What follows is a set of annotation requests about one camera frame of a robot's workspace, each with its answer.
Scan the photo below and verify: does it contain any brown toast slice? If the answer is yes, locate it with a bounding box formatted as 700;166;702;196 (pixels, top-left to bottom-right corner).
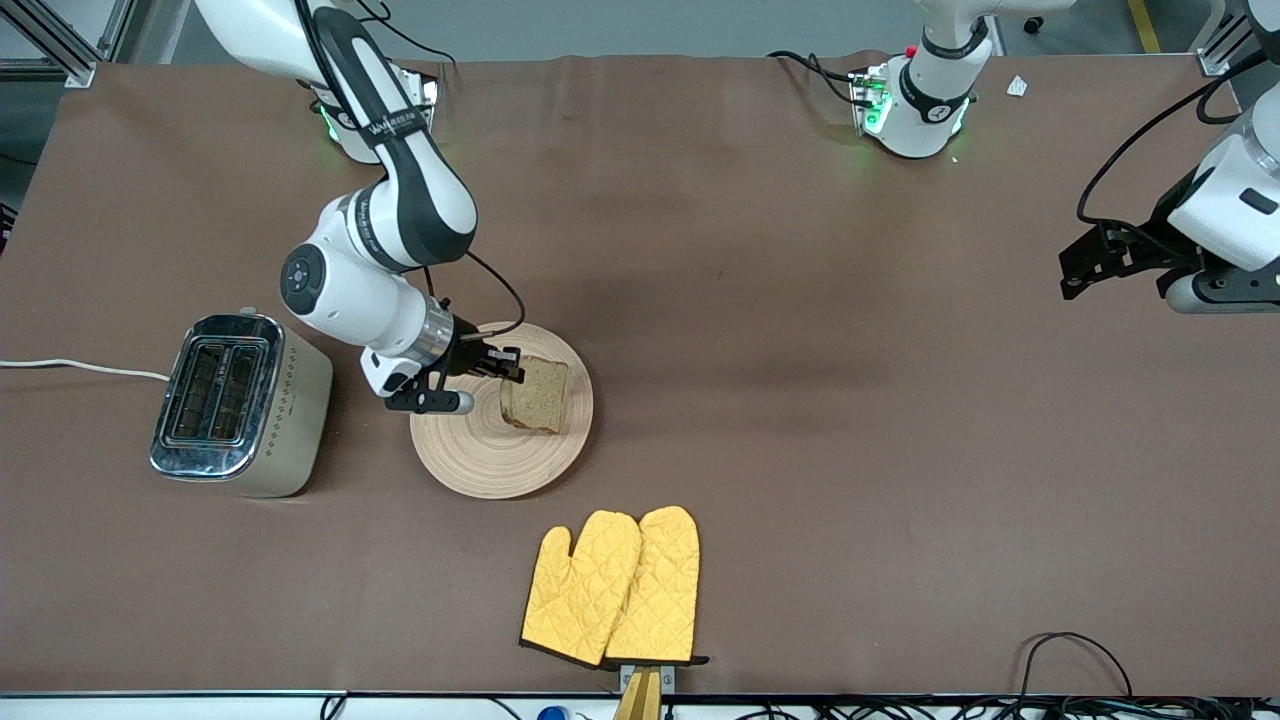
499;357;569;434

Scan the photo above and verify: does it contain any round wooden plate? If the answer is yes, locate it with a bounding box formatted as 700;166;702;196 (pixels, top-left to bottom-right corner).
410;321;594;500

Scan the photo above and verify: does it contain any silver beige toaster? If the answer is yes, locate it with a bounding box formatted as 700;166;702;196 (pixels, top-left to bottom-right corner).
150;308;334;498

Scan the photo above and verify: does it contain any yellow quilted oven mitt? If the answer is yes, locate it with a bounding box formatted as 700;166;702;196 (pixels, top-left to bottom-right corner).
520;510;643;668
604;505;710;667

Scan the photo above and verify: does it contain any green lit base connector box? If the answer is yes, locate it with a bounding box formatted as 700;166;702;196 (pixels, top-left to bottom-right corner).
395;68;439;136
850;65;893;136

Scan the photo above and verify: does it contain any brown table cover sheet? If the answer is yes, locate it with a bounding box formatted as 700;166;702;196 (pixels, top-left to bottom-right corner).
0;52;1280;697

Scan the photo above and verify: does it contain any aluminium frame post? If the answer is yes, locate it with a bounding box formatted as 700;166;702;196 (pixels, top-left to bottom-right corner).
0;0;136;89
1195;0;1280;77

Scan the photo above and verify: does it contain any black base cable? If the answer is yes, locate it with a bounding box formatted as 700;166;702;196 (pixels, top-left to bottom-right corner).
768;50;863;106
355;0;456;69

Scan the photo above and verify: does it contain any white toaster power cable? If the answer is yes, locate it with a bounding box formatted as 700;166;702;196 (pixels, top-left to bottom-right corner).
0;358;171;382

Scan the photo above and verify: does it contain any black looped cable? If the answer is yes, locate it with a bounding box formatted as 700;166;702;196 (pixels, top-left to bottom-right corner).
1017;631;1134;701

